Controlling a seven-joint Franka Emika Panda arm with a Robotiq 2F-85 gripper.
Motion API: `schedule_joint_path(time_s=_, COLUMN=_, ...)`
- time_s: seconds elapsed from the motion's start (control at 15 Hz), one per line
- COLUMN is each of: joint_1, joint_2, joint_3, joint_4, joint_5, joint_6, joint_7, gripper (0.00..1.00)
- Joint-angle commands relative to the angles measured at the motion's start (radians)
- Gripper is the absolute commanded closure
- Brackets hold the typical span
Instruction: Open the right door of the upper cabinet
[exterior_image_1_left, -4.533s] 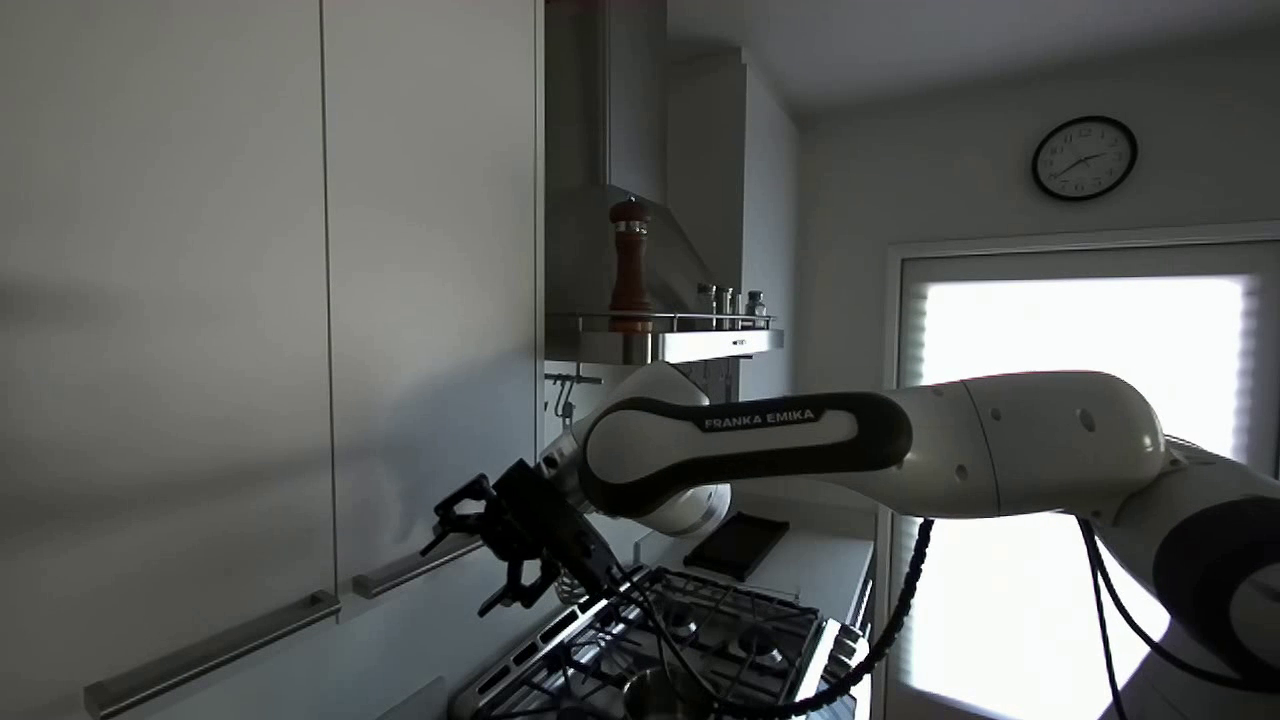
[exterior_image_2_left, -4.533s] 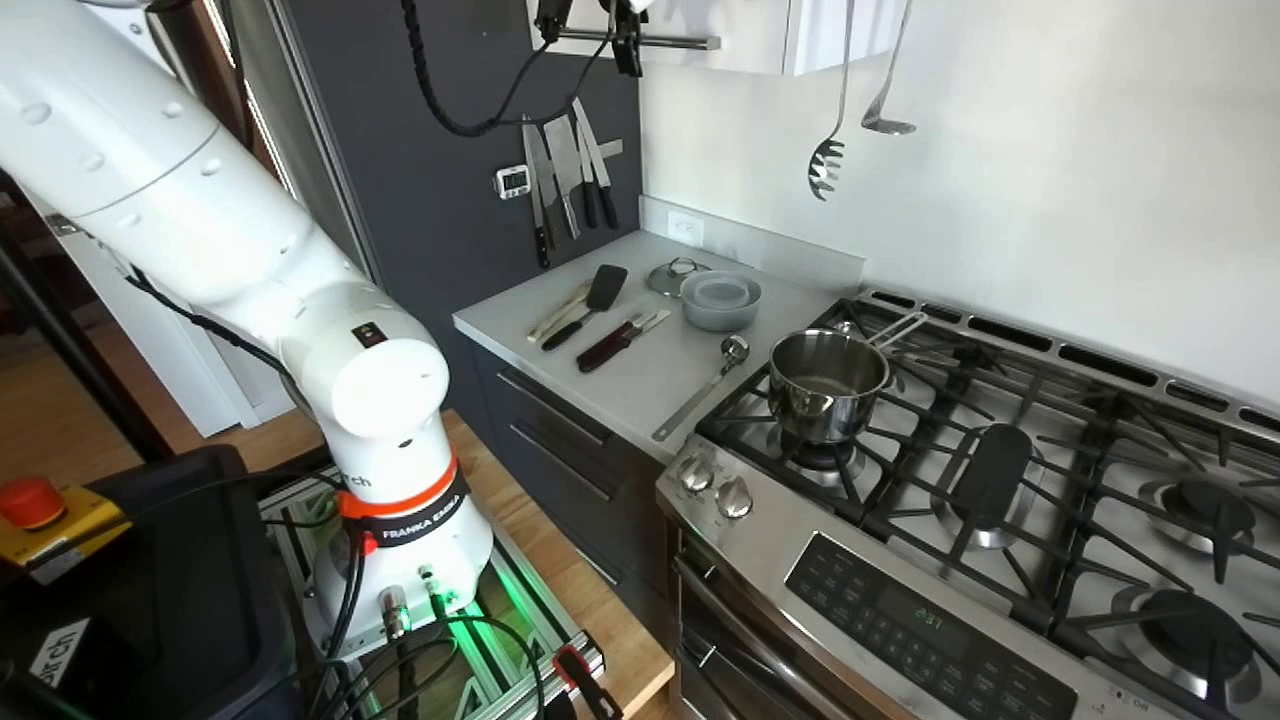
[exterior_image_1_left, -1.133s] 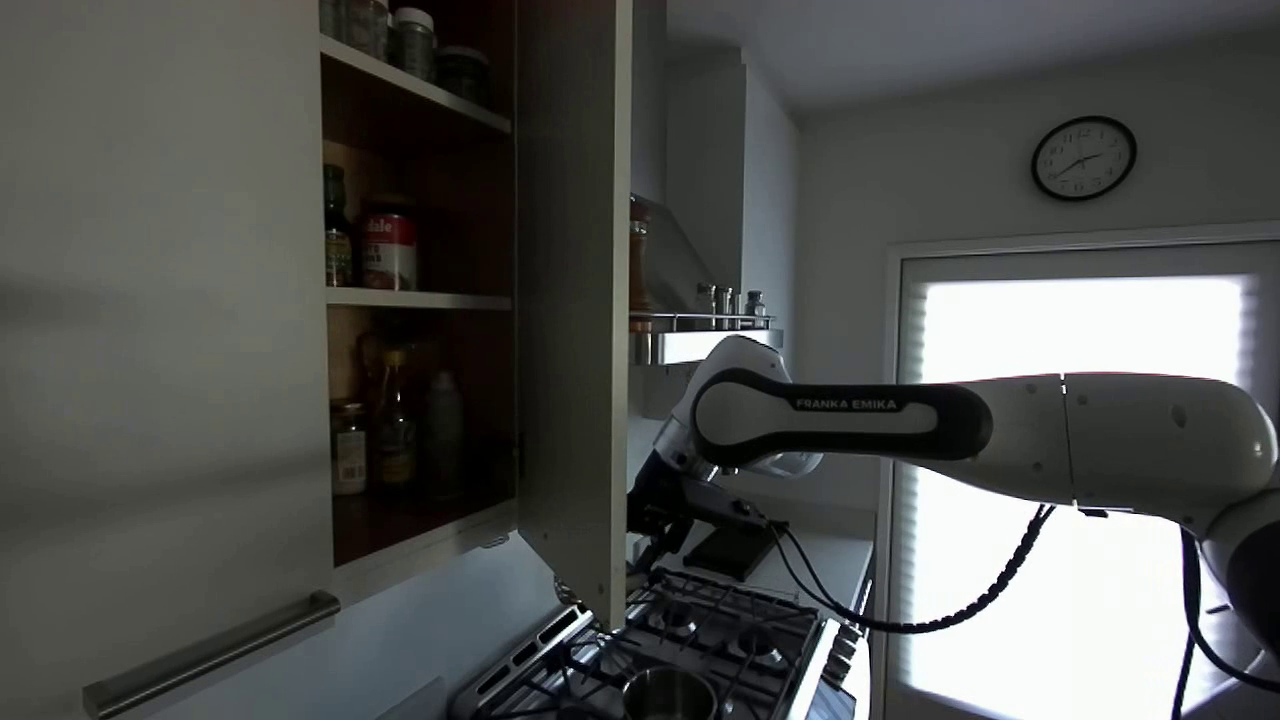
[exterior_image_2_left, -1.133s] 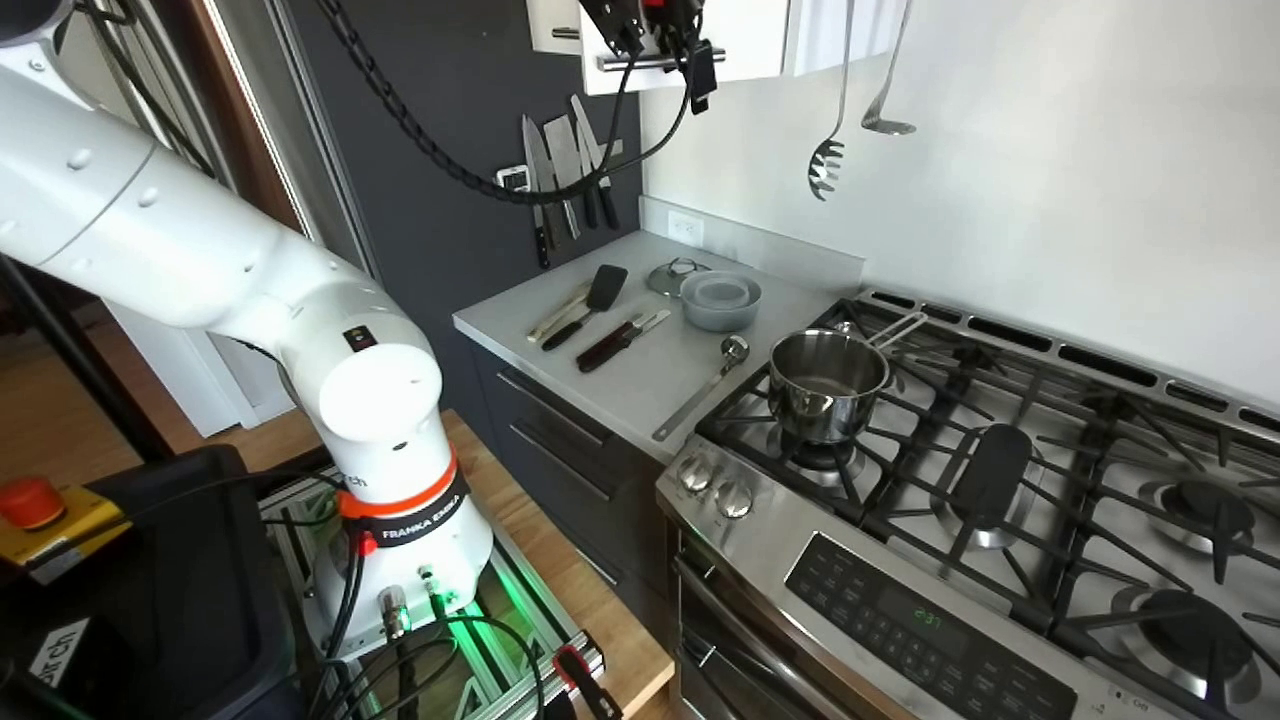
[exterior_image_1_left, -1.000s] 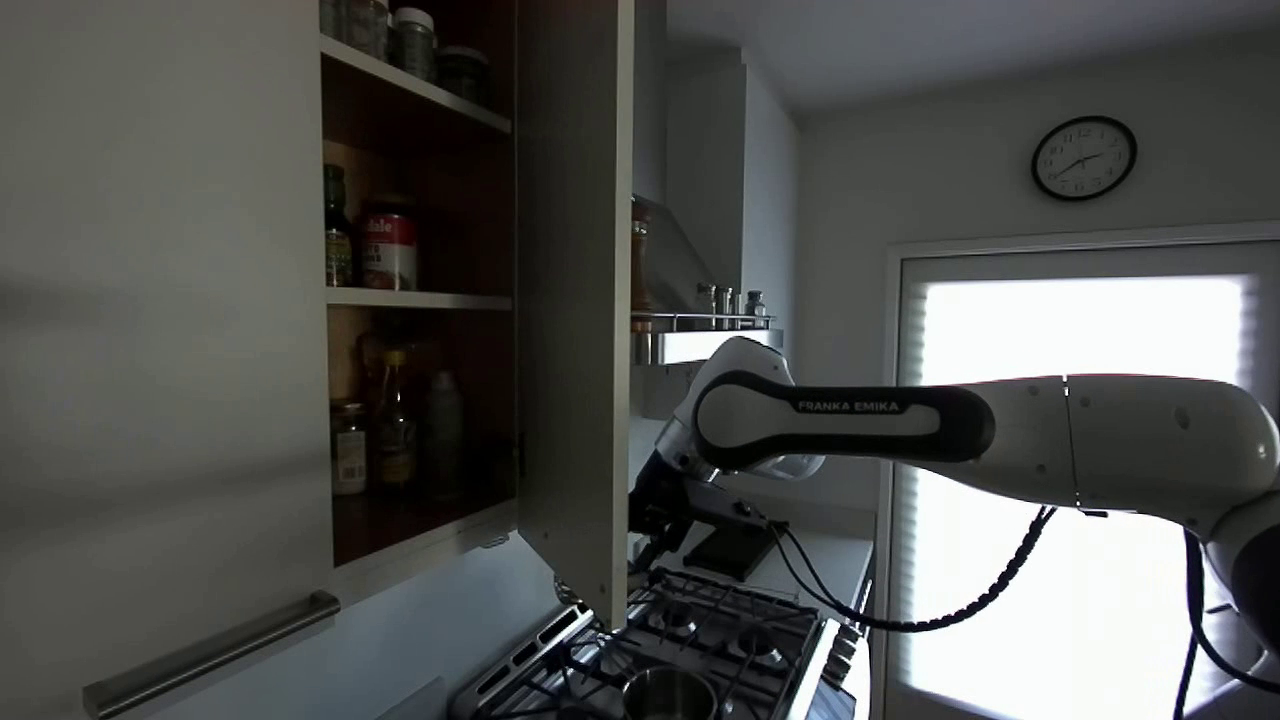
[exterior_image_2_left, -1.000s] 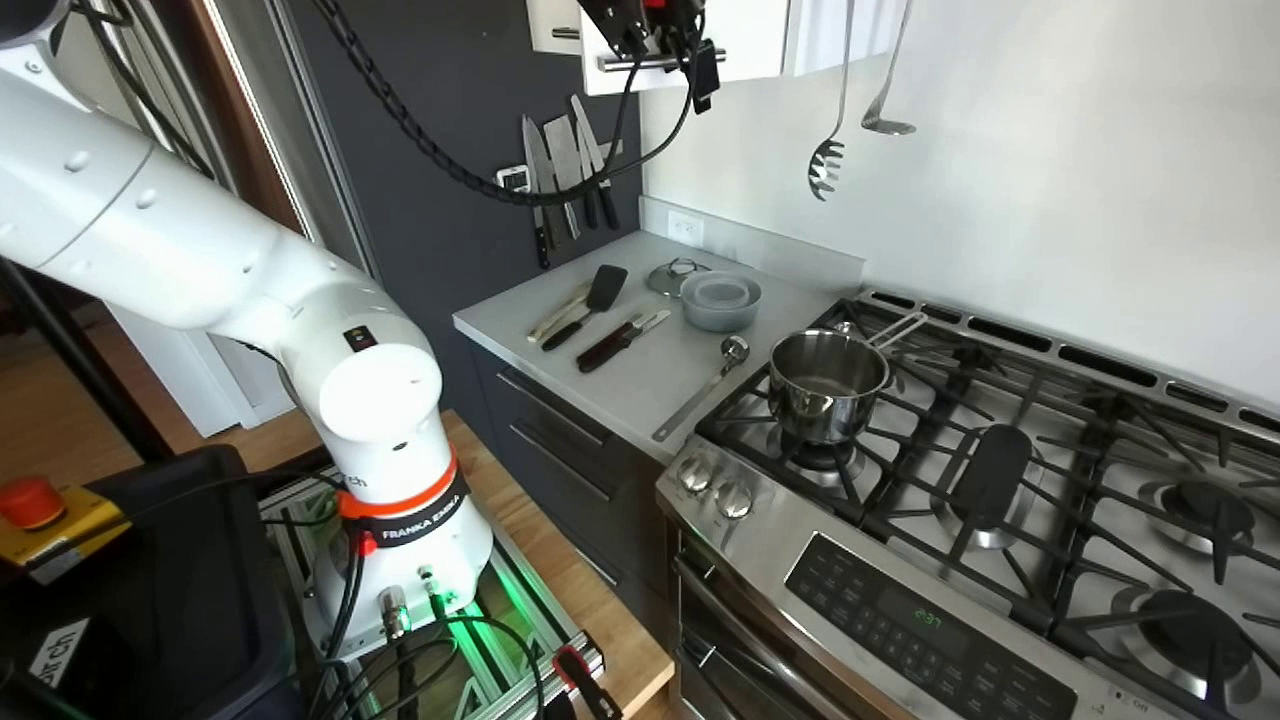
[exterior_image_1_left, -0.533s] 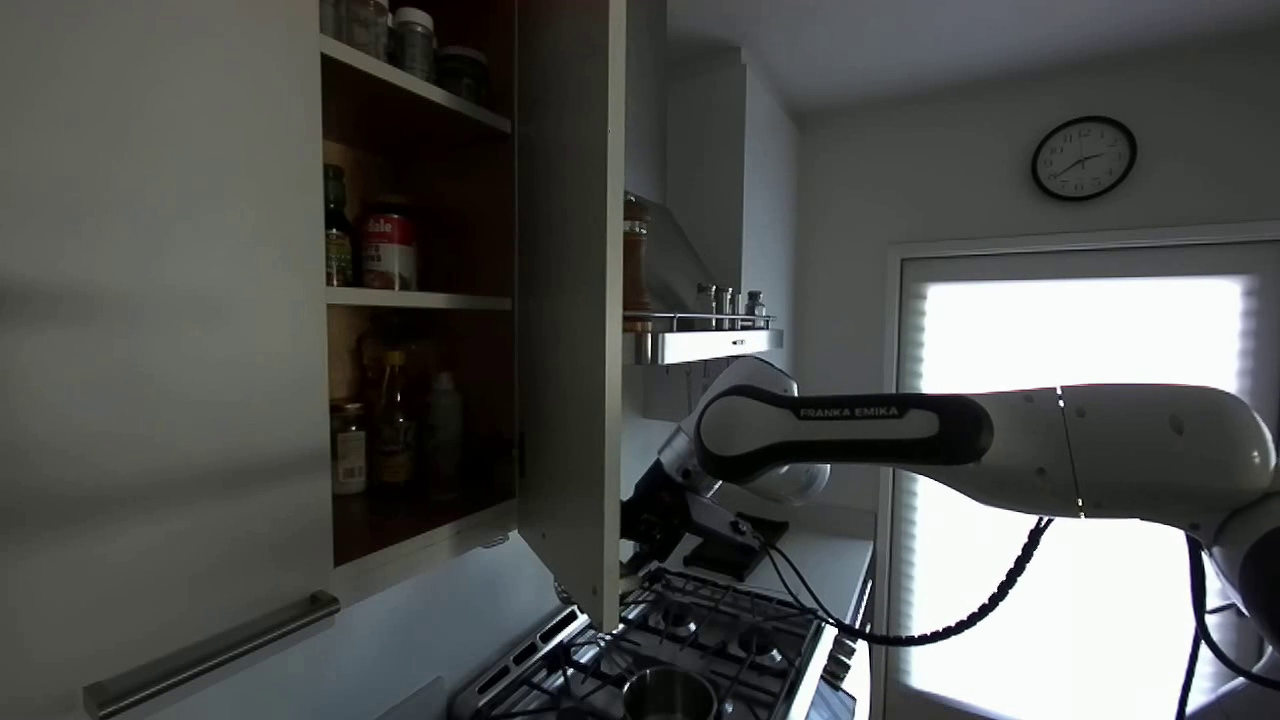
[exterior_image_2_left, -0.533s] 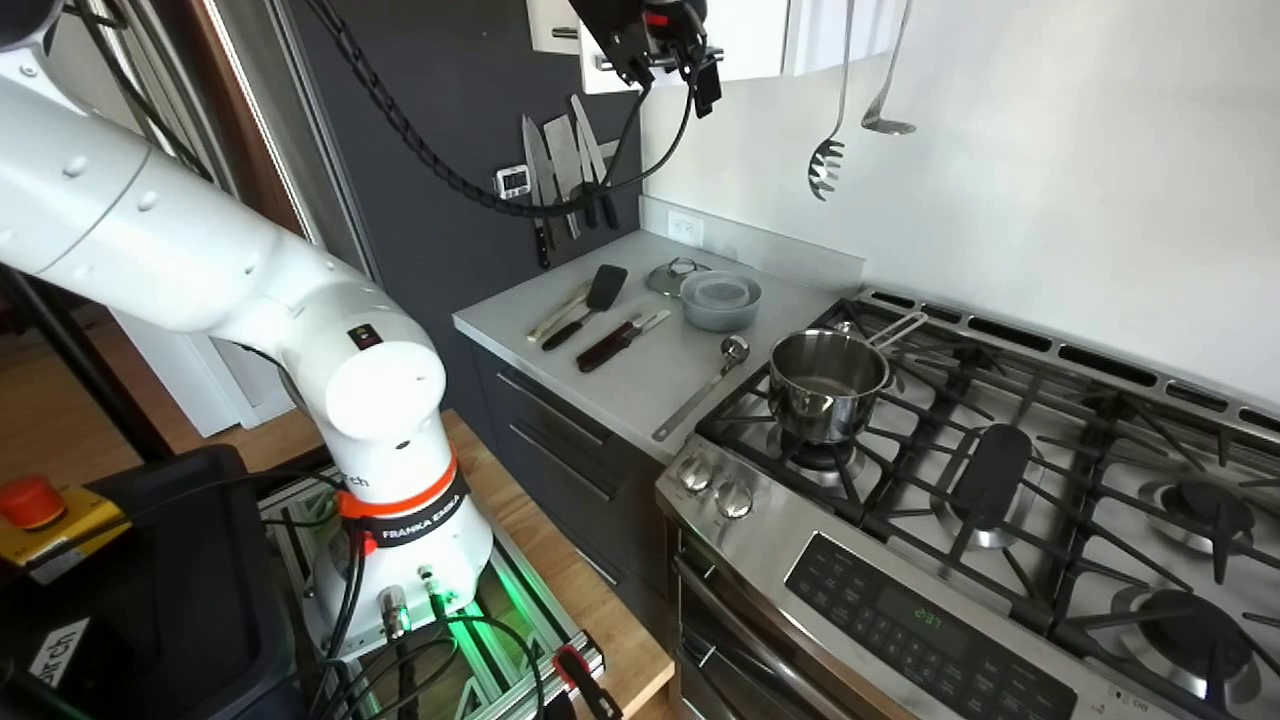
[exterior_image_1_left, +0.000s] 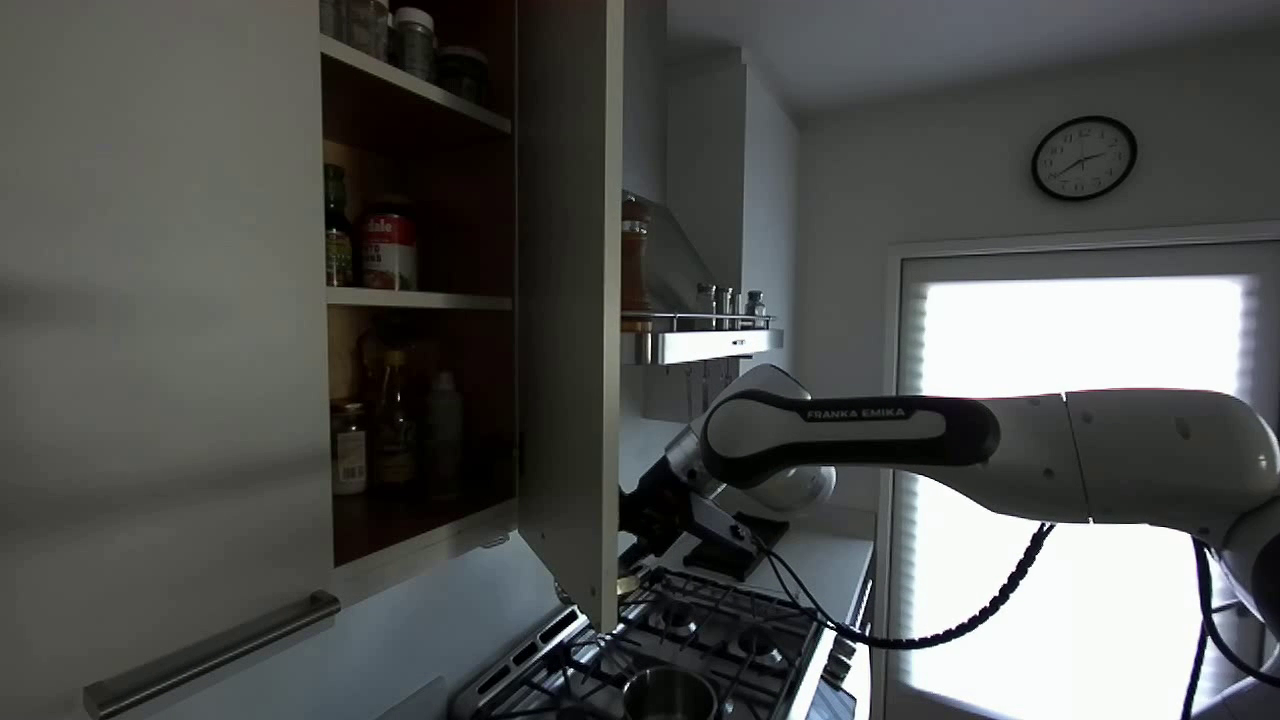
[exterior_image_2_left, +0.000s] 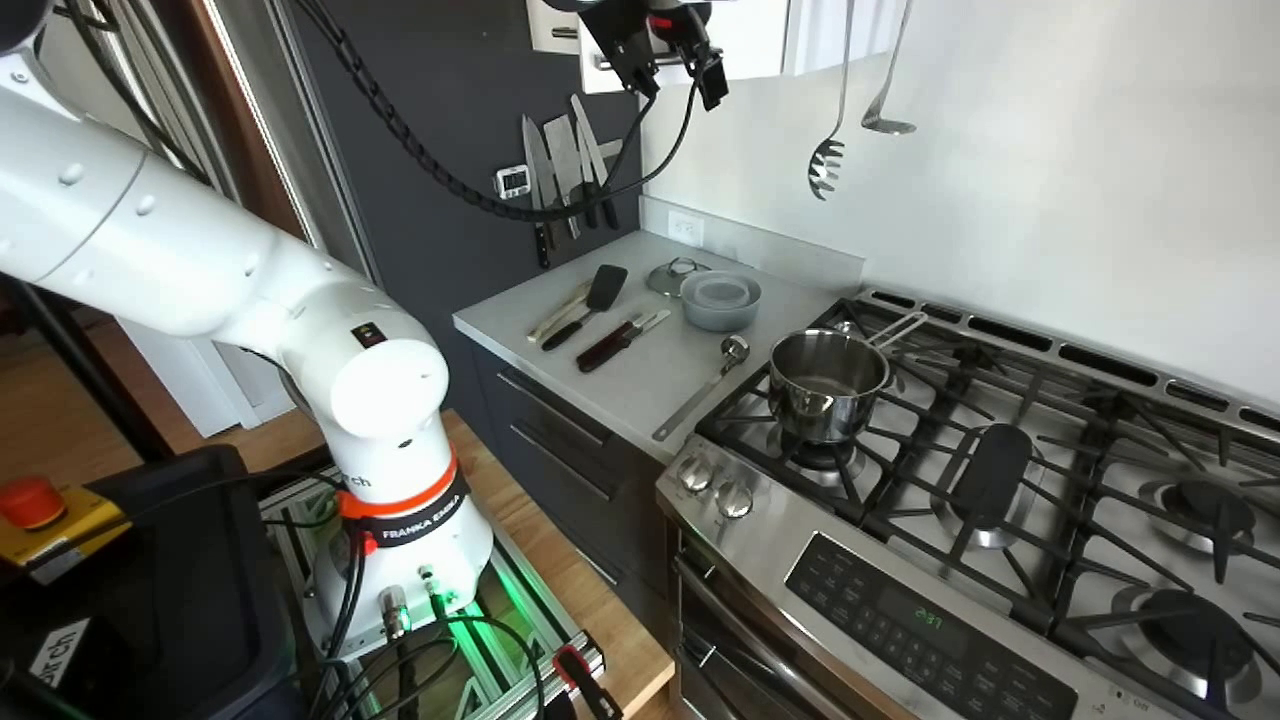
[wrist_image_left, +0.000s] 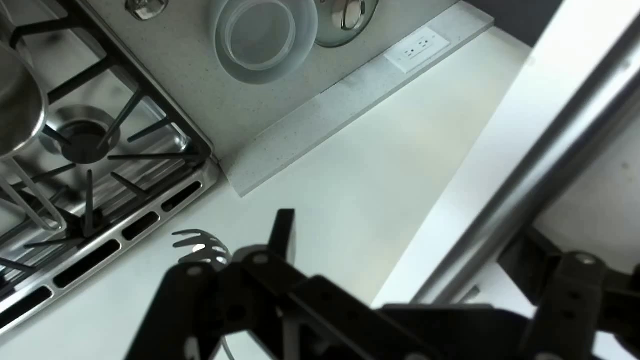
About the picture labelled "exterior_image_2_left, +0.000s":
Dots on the steel stove knob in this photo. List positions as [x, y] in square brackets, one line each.
[693, 475]
[736, 500]

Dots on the hanging steel slotted spoon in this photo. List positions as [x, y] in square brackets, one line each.
[824, 164]

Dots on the small steel saucepan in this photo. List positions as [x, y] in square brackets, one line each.
[823, 393]

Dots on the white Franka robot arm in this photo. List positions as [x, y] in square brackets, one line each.
[163, 242]

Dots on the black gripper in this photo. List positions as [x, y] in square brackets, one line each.
[639, 32]

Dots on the steel serving spoon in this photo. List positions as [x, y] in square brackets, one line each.
[732, 353]

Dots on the black spatula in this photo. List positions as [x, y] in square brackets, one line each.
[607, 284]

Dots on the black controller box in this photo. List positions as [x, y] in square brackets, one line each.
[172, 587]

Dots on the grey round bowl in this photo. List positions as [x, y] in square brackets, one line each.
[723, 305]

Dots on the stainless steel gas stove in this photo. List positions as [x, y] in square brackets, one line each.
[855, 587]

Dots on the dark base cabinet with counter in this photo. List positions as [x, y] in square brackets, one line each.
[561, 452]

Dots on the round glass lid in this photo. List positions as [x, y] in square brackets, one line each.
[674, 278]

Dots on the red emergency stop button box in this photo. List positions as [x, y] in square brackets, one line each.
[33, 507]

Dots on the white wall outlet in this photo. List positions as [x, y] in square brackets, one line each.
[684, 227]

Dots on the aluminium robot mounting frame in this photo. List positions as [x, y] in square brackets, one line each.
[506, 629]

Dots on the small white wall thermostat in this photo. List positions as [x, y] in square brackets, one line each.
[512, 182]

